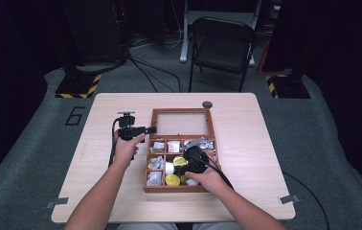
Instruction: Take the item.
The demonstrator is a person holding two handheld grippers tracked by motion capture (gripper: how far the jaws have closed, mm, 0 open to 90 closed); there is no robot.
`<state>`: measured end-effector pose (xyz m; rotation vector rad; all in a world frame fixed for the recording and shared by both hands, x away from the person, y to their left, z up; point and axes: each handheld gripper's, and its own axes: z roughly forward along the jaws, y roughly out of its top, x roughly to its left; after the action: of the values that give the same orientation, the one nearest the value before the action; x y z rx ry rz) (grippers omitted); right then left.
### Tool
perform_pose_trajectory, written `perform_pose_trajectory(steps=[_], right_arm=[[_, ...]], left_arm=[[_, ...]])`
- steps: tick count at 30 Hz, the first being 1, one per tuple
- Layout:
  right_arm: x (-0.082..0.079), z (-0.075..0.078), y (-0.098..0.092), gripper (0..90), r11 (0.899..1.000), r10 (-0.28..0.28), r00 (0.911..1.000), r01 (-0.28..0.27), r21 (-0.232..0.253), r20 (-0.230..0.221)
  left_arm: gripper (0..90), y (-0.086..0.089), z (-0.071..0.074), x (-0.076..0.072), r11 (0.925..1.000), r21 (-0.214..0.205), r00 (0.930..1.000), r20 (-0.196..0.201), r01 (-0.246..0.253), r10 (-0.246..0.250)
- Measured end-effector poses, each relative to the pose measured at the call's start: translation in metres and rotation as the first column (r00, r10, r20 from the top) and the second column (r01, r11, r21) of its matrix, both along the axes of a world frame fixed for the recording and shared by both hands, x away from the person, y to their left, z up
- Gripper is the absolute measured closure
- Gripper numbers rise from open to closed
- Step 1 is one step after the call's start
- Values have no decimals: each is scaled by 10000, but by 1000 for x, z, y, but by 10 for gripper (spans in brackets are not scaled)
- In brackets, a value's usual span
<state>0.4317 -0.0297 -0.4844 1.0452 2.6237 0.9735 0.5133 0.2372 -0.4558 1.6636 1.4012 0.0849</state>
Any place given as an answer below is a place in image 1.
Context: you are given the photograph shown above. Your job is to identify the silver yellow packet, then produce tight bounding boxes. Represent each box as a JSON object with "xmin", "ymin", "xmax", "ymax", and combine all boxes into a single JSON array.
[{"xmin": 151, "ymin": 140, "xmax": 166, "ymax": 154}]

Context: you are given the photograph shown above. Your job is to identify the silver blue packet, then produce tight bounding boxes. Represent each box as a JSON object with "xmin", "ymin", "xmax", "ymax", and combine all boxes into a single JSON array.
[{"xmin": 199, "ymin": 139, "xmax": 215, "ymax": 151}]

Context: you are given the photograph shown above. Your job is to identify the right hand-held gripper cable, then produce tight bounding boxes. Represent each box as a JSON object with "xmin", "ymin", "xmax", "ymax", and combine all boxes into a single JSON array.
[{"xmin": 197, "ymin": 155, "xmax": 235, "ymax": 191}]

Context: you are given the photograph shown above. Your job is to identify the person's right hand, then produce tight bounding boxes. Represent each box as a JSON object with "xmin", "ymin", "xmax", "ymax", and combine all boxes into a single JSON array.
[{"xmin": 185, "ymin": 165, "xmax": 232, "ymax": 196}]

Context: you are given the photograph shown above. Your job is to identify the black floor cable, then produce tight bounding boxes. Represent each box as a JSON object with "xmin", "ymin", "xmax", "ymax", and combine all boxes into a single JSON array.
[
  {"xmin": 282, "ymin": 171, "xmax": 330, "ymax": 230},
  {"xmin": 126, "ymin": 56, "xmax": 160, "ymax": 94},
  {"xmin": 130, "ymin": 57, "xmax": 184, "ymax": 94}
]

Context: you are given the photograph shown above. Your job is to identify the red board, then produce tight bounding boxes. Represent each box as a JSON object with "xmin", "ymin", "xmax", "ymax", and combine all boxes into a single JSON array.
[{"xmin": 256, "ymin": 40, "xmax": 271, "ymax": 75}]

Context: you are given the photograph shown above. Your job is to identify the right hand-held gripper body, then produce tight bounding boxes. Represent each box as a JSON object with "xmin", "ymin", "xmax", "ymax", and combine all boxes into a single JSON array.
[{"xmin": 182, "ymin": 137, "xmax": 210, "ymax": 175}]

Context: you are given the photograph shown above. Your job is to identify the dark computer tower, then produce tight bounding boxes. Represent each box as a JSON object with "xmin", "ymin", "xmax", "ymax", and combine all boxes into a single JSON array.
[{"xmin": 63, "ymin": 0, "xmax": 129, "ymax": 67}]

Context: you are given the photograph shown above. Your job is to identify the grey tape strip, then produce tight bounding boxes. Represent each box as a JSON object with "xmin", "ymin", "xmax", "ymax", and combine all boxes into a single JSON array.
[
  {"xmin": 45, "ymin": 196, "xmax": 70, "ymax": 210},
  {"xmin": 278, "ymin": 194, "xmax": 301, "ymax": 205}
]

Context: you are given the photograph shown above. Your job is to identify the crumpled silver packet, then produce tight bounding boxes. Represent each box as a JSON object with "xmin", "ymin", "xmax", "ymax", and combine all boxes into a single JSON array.
[{"xmin": 147, "ymin": 155, "xmax": 165, "ymax": 171}]

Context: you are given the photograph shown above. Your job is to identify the large yellow capsule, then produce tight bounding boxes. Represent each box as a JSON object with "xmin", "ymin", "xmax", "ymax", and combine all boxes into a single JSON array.
[{"xmin": 172, "ymin": 155, "xmax": 190, "ymax": 168}]

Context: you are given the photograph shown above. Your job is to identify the person's light trousers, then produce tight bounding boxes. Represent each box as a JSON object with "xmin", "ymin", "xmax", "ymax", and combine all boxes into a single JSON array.
[{"xmin": 117, "ymin": 222, "xmax": 243, "ymax": 230}]

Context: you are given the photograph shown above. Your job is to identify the white desk frame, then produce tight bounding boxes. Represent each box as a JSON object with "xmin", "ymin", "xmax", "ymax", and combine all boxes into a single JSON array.
[{"xmin": 179, "ymin": 0, "xmax": 263, "ymax": 67}]

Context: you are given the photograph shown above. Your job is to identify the wooden box with glass lid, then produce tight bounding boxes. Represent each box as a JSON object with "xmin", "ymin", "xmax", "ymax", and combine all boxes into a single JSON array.
[{"xmin": 143, "ymin": 107, "xmax": 222, "ymax": 194}]

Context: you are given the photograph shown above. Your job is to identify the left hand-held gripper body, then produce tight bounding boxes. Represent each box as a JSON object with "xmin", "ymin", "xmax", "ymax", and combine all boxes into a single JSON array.
[{"xmin": 116, "ymin": 110, "xmax": 147, "ymax": 142}]

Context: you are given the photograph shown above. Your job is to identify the person's left hand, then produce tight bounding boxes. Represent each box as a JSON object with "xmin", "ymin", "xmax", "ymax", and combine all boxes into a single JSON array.
[{"xmin": 113, "ymin": 132, "xmax": 147, "ymax": 169}]

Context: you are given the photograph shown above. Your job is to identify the white red print packet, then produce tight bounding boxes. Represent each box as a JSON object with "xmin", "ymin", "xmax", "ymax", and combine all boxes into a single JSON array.
[{"xmin": 167, "ymin": 140, "xmax": 181, "ymax": 154}]

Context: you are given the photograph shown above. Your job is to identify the dark curtain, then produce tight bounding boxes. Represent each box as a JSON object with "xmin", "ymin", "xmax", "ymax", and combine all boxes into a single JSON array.
[
  {"xmin": 0, "ymin": 0, "xmax": 48, "ymax": 195},
  {"xmin": 273, "ymin": 0, "xmax": 362, "ymax": 200}
]

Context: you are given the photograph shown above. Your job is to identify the black floor tape marking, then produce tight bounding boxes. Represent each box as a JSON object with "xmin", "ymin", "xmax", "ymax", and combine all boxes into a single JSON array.
[{"xmin": 64, "ymin": 105, "xmax": 86, "ymax": 127}]

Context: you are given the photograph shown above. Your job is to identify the black yellow striped stand base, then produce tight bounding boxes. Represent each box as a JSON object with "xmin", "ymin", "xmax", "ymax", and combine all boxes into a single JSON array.
[
  {"xmin": 55, "ymin": 65, "xmax": 102, "ymax": 100},
  {"xmin": 263, "ymin": 71, "xmax": 312, "ymax": 100}
]

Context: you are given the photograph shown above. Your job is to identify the black folding chair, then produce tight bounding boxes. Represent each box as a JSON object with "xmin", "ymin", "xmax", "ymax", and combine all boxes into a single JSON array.
[{"xmin": 188, "ymin": 16, "xmax": 258, "ymax": 94}]

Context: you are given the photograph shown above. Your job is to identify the left hand-held gripper cable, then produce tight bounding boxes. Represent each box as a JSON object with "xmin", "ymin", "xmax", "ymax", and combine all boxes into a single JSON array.
[{"xmin": 107, "ymin": 117, "xmax": 122, "ymax": 169}]

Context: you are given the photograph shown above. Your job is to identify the hand-held gripper cable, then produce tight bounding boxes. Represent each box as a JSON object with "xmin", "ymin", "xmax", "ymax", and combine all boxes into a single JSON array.
[
  {"xmin": 197, "ymin": 155, "xmax": 235, "ymax": 191},
  {"xmin": 107, "ymin": 117, "xmax": 122, "ymax": 169}
]

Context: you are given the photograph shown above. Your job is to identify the white cable bundle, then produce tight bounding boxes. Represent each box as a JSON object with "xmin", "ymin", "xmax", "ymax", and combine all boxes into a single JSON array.
[{"xmin": 130, "ymin": 0, "xmax": 185, "ymax": 51}]

